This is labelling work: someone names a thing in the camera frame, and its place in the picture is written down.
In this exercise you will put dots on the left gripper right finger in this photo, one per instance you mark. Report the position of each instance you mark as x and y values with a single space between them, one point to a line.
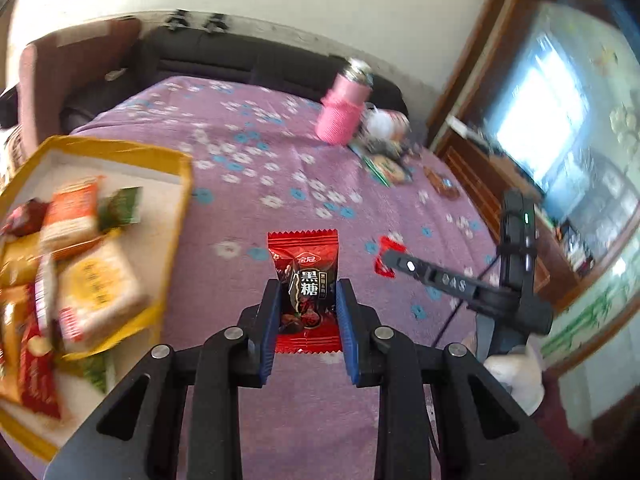
377 355

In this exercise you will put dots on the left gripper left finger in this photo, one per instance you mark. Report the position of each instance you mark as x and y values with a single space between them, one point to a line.
240 356

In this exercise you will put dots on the white red candy sachet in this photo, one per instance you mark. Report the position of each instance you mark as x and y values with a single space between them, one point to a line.
386 245

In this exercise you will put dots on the red brown sugar candy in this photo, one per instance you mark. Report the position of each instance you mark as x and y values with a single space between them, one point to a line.
306 264

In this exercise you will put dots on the yellow cake packet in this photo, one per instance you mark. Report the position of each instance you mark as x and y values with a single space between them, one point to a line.
98 293

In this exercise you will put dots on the green candy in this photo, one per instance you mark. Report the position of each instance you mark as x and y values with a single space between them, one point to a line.
122 208

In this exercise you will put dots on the orange soda cracker packet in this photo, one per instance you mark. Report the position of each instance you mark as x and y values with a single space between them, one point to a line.
72 215

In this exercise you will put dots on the red golden crown wafer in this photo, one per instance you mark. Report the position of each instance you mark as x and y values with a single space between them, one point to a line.
35 374

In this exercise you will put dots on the white gloved right hand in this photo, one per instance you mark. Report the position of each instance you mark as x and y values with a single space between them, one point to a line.
520 373

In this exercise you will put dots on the brown snack bar packet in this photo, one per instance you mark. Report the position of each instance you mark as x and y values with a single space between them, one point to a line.
441 184

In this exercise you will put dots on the round cracker packet green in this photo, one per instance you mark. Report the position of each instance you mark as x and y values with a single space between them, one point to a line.
386 170

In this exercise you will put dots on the purple floral tablecloth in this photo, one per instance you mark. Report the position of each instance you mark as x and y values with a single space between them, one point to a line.
258 168

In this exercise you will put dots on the wooden tv cabinet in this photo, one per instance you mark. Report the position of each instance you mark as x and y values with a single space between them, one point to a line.
588 243

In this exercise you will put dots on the television screen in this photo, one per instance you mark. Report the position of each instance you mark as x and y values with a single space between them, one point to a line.
571 95

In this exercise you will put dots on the white plastic jar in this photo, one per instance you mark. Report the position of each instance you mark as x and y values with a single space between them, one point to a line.
389 125

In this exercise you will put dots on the pink knit-sleeved bottle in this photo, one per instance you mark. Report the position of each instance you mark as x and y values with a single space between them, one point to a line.
343 104

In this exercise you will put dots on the black leather sofa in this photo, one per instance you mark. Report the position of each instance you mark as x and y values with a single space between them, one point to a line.
162 54

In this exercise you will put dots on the maroon armchair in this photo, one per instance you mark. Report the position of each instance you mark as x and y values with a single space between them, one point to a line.
54 66

